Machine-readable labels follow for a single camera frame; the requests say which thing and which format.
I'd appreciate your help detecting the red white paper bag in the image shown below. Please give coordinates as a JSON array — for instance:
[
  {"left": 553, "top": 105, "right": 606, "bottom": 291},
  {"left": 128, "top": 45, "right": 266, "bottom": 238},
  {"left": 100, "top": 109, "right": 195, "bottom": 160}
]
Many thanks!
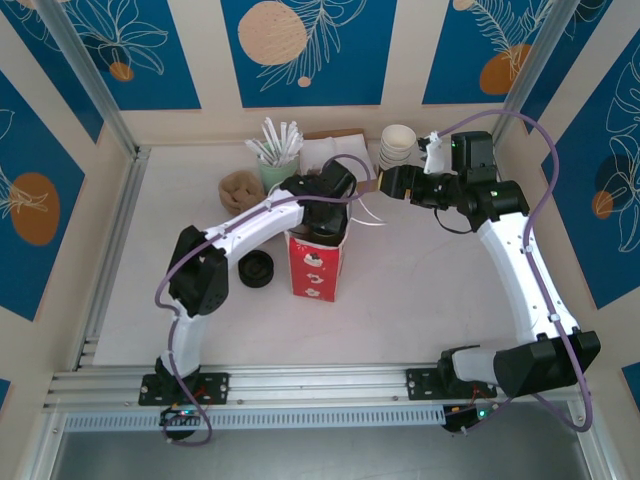
[{"left": 284, "top": 197, "right": 389, "bottom": 303}]

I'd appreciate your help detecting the stack of paper cups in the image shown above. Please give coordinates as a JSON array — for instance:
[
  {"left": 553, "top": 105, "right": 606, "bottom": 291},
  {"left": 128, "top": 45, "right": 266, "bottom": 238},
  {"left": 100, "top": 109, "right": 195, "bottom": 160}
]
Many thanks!
[{"left": 377, "top": 123, "right": 417, "bottom": 174}]

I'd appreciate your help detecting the white paper napkin stack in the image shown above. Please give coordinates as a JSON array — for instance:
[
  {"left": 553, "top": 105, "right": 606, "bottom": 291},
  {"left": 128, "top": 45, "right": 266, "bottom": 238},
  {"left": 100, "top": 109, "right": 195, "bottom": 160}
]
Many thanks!
[{"left": 298, "top": 133, "right": 376, "bottom": 174}]

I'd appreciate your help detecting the green straw holder cup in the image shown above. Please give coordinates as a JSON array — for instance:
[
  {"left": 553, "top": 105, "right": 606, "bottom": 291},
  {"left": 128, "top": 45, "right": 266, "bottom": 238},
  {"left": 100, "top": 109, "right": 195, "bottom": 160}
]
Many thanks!
[{"left": 257, "top": 152, "right": 301, "bottom": 194}]

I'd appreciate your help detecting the brown cardboard napkin tray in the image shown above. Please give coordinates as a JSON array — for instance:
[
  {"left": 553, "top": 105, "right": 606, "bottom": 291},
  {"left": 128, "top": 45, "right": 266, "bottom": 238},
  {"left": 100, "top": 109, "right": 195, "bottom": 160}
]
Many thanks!
[{"left": 303, "top": 128, "right": 384, "bottom": 195}]

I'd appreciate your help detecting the brown pulp cup carrier stack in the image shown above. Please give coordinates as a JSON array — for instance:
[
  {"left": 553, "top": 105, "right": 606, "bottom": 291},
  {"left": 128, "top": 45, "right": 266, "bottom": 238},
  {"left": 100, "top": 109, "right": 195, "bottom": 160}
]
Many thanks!
[{"left": 218, "top": 169, "right": 266, "bottom": 217}]

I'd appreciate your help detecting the stack of black cup lids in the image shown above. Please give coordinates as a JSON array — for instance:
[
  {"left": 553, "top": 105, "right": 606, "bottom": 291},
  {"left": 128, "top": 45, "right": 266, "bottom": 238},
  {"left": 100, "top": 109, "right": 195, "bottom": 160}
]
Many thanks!
[{"left": 237, "top": 251, "right": 276, "bottom": 290}]

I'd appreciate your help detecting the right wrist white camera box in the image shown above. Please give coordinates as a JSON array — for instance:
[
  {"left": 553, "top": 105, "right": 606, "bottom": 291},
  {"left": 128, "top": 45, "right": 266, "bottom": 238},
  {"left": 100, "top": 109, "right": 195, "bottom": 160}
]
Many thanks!
[{"left": 417, "top": 130, "right": 454, "bottom": 175}]

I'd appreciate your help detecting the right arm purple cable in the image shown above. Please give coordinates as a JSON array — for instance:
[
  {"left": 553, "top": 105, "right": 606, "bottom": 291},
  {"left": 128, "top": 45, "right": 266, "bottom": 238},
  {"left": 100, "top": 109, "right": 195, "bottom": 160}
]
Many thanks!
[{"left": 437, "top": 109, "right": 594, "bottom": 435}]

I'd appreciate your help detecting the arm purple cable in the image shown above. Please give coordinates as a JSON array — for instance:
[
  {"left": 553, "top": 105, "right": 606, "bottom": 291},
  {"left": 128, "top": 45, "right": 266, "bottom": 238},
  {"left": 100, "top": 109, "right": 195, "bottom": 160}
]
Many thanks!
[
  {"left": 437, "top": 109, "right": 594, "bottom": 435},
  {"left": 154, "top": 154, "right": 376, "bottom": 446}
]

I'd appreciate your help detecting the blue floral wall poster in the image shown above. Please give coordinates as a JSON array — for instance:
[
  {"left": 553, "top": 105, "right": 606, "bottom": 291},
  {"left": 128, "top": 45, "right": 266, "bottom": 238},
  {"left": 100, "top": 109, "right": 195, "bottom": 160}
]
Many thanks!
[
  {"left": 519, "top": 0, "right": 640, "bottom": 135},
  {"left": 0, "top": 69, "right": 86, "bottom": 322},
  {"left": 221, "top": 0, "right": 399, "bottom": 109},
  {"left": 0, "top": 0, "right": 105, "bottom": 145},
  {"left": 542, "top": 52, "right": 640, "bottom": 311},
  {"left": 59, "top": 0, "right": 202, "bottom": 112},
  {"left": 422, "top": 0, "right": 556, "bottom": 106}
]

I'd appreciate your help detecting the aluminium frame post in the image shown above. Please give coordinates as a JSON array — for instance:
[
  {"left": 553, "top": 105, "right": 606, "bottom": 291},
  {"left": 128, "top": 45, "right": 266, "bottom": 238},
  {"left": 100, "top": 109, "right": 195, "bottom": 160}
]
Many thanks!
[
  {"left": 487, "top": 0, "right": 576, "bottom": 149},
  {"left": 34, "top": 0, "right": 151, "bottom": 161}
]

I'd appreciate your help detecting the aluminium mounting rail frame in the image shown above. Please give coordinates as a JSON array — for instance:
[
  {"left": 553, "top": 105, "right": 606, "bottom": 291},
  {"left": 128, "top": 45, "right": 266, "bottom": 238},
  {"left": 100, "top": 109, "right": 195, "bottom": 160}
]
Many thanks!
[{"left": 42, "top": 359, "right": 594, "bottom": 415}]

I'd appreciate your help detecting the aluminium table side rail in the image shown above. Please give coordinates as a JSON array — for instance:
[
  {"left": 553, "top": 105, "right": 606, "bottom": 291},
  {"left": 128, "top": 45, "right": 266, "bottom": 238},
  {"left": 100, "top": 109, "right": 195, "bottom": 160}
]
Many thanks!
[{"left": 73, "top": 146, "right": 152, "bottom": 372}]

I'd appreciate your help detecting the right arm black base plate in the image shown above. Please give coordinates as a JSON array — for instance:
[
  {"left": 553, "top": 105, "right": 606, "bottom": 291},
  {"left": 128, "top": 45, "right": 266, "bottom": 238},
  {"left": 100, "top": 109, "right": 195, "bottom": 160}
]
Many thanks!
[{"left": 405, "top": 367, "right": 499, "bottom": 401}]

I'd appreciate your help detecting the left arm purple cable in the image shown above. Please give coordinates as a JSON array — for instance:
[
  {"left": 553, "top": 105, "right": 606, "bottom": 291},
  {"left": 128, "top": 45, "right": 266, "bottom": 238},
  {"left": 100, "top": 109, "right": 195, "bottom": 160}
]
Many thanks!
[{"left": 154, "top": 154, "right": 376, "bottom": 446}]

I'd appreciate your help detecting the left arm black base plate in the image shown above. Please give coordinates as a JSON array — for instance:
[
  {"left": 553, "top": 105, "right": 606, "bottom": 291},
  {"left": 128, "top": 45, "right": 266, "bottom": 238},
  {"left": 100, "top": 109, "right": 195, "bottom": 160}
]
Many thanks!
[{"left": 138, "top": 372, "right": 230, "bottom": 406}]

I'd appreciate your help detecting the grey slotted cable duct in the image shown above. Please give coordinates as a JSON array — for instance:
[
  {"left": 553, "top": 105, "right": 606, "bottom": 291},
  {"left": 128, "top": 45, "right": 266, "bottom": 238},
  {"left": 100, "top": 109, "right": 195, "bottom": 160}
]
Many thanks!
[{"left": 62, "top": 404, "right": 446, "bottom": 434}]

